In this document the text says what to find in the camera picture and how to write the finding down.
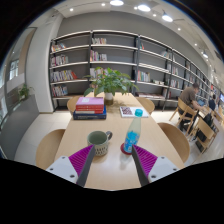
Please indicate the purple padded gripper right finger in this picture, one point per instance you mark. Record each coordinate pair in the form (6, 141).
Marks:
(151, 168)

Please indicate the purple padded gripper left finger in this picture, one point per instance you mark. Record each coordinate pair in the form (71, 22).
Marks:
(74, 168)

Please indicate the clear water bottle blue label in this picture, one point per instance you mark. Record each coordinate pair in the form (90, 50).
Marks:
(133, 133)

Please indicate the wooden chair near left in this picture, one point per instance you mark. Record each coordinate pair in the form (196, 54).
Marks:
(48, 148)

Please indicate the dark red round coaster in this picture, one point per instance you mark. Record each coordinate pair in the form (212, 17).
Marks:
(123, 151)

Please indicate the grey patterned ceramic mug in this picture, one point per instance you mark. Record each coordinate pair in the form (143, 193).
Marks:
(100, 141)

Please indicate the wooden chair near right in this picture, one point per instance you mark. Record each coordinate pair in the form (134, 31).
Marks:
(178, 140)

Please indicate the stack of red blue books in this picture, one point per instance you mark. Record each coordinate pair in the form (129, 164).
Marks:
(89, 108)

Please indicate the open magazine on table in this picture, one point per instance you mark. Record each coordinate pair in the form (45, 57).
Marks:
(129, 112)

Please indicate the wooden chair behind person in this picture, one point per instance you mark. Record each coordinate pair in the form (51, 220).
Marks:
(185, 113)

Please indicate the wooden chair far right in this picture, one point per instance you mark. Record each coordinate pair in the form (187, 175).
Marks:
(147, 104)

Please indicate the wooden chair far left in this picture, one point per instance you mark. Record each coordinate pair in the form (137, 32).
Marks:
(71, 104)

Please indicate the wooden chair with black bag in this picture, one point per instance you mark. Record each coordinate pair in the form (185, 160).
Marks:
(203, 133)

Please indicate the seated person brown shirt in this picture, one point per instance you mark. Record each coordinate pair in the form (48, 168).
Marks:
(188, 96)

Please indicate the seated person dark shirt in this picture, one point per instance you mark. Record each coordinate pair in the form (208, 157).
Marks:
(212, 102)

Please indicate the small plant by window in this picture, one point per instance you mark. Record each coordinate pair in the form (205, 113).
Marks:
(24, 92)

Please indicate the green potted plant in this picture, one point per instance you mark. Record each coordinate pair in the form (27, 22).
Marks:
(108, 82)

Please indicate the large grey bookshelf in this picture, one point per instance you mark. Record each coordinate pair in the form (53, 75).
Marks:
(159, 72)

